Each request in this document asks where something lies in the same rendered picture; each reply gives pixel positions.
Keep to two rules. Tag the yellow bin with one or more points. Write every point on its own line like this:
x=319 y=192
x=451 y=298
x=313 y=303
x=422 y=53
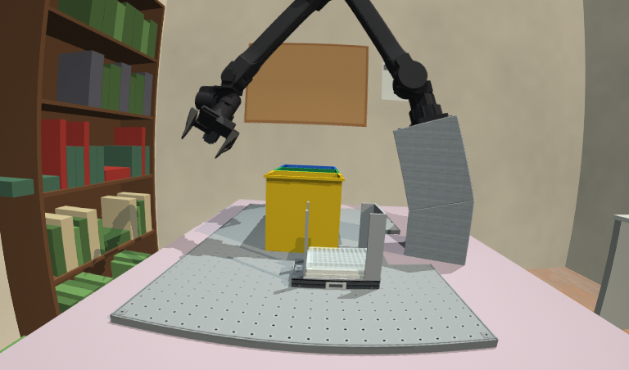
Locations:
x=287 y=193

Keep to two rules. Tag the white well plate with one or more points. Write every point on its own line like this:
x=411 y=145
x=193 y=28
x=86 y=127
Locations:
x=333 y=274
x=336 y=259

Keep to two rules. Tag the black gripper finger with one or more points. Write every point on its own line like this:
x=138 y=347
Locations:
x=228 y=143
x=190 y=121

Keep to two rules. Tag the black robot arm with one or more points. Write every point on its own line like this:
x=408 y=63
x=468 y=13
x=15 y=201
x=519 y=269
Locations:
x=411 y=77

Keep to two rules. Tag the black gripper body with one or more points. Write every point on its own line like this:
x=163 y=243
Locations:
x=220 y=116

